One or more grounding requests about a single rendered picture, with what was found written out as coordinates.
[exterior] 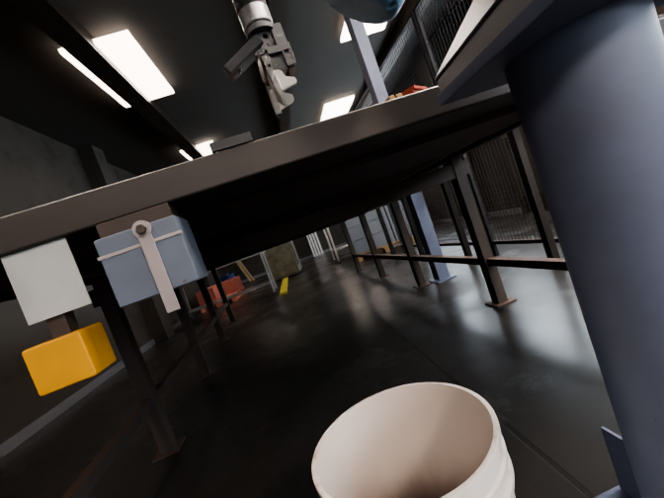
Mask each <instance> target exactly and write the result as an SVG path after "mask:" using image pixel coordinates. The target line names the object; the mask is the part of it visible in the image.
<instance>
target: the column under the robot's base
mask: <svg viewBox="0 0 664 498"><path fill-rule="evenodd" d="M663 4H664V0H533V1H532V2H531V3H530V4H529V5H528V6H527V7H526V8H525V9H524V10H523V11H522V12H521V13H520V14H519V15H518V16H517V17H516V18H515V19H514V20H513V21H512V22H511V23H510V24H509V25H508V26H507V27H506V28H505V29H504V30H503V31H502V32H501V33H500V34H499V35H498V36H497V37H496V38H495V39H494V40H493V41H492V42H491V43H490V44H489V45H488V46H487V47H486V48H485V49H484V50H483V51H482V52H481V53H480V54H479V55H477V56H476V57H475V58H474V59H473V60H472V61H471V62H470V64H469V65H468V66H467V67H466V68H465V69H464V70H463V71H462V72H461V73H460V74H459V75H458V76H457V77H456V78H455V79H454V80H453V81H452V82H451V83H450V84H449V85H448V86H447V87H446V88H445V89H444V90H443V91H442V92H441V93H440V94H439V95H438V98H439V101H440V104H441V106H442V105H445V104H448V103H451V102H454V101H457V100H460V99H463V98H466V97H469V96H472V95H475V94H478V93H481V92H484V91H487V90H490V89H493V88H496V87H499V86H502V85H505V84H508V85H509V88H510V91H511V94H512V97H513V100H514V103H515V106H516V110H517V113H518V116H519V119H520V122H521V125H522V128H523V131H524V134H525V138H526V141H527V144H528V147H529V150H530V152H531V155H532V158H533V161H534V164H535V168H536V171H537V174H538V177H539V182H540V185H541V188H542V191H543V194H544V198H545V201H546V204H547V207H548V210H549V213H550V216H551V219H552V222H553V226H554V229H555V232H556V235H557V238H558V241H559V244H560V247H561V250H562V253H563V257H564V260H565V263H566V266H567V269H568V272H569V275H570V278H571V281H572V285H573V287H574V290H575V293H576V296H577V299H578V302H579V305H580V308H581V311H582V315H583V318H584V321H585V324H586V327H587V330H588V333H589V336H590V339H591V342H592V346H593V349H594V352H595V355H596V358H597V361H598V364H599V367H600V370H601V374H602V377H603V380H604V383H605V386H606V389H607V392H608V395H609V397H610V400H611V404H612V407H613V410H614V413H615V416H616V419H617V422H618V425H619V428H620V431H621V435H622V436H619V435H617V434H616V433H614V432H612V431H611V430H609V429H607V428H606V427H604V426H603V427H601V430H602V433H603V436H604V439H605V442H606V445H607V448H608V451H609V454H610V457H611V461H612V464H613V467H614V470H615V473H616V476H617V479H618V482H619V485H618V486H616V487H614V488H612V489H610V490H608V491H606V492H604V493H602V494H600V495H598V496H596V497H594V498H664V37H663V34H662V30H661V27H660V23H659V20H658V17H657V13H656V10H655V9H656V8H658V7H660V6H661V5H663Z"/></svg>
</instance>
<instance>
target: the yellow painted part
mask: <svg viewBox="0 0 664 498"><path fill-rule="evenodd" d="M45 321H46V324H47V326H48V328H49V331H50V333H51V336H52V338H53V339H51V340H48V341H46V342H43V343H41V344H38V345H36V346H33V347H32V348H29V349H27V350H25V351H23V352H22V356H23V358H24V360H25V363H26V365H27V367H28V370H29V372H30V374H31V377H32V379H33V381H34V384H35V386H36V389H37V391H38V393H39V396H45V395H47V394H50V393H52V392H55V391H58V390H60V389H62V388H64V387H67V386H69V385H72V384H74V383H77V382H79V381H82V380H85V379H87V378H90V377H92V376H95V375H97V374H98V373H100V372H101V371H103V370H104V369H105V368H107V367H108V366H110V365H111V364H112V363H114V362H115V361H116V360H117V359H116V356H115V354H114V351H113V349H112V346H111V344H110V341H109V339H108V337H107V334H106V332H105V329H104V327H103V324H102V323H101V322H97V323H94V324H91V325H89V326H86V327H83V328H80V327H79V324H78V322H77V320H76V317H75V315H74V312H73V310H71V311H68V312H65V313H62V314H59V315H57V316H54V317H51V318H49V319H46V320H45Z"/></svg>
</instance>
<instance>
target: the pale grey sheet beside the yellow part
mask: <svg viewBox="0 0 664 498"><path fill-rule="evenodd" d="M0 259H1V261H2V264H3V266H4V268H5V271H6V273H7V276H8V278H9V280H10V283H11V285H12V287H13V290H14V292H15V294H16V297H17V299H18V302H19V304H20V305H21V308H22V310H23V312H24V315H25V317H26V320H27V322H28V324H29V325H32V324H35V323H38V322H41V321H44V320H46V319H49V318H51V317H54V316H57V315H59V314H62V313H65V312H68V311H71V310H73V309H76V308H79V307H82V306H85V305H87V304H90V303H92V300H91V298H90V295H89V294H88V291H87V289H86V287H85V284H84V282H83V279H82V277H81V274H80V272H79V269H78V267H77V265H76V262H75V260H74V257H73V255H72V252H71V250H70V247H69V245H68V243H67V240H66V238H65V237H63V238H60V239H57V240H54V241H51V242H48V243H45V244H42V245H39V246H36V247H33V248H30V249H27V250H24V251H20V252H17V253H14V254H11V255H8V256H5V257H2V258H0Z"/></svg>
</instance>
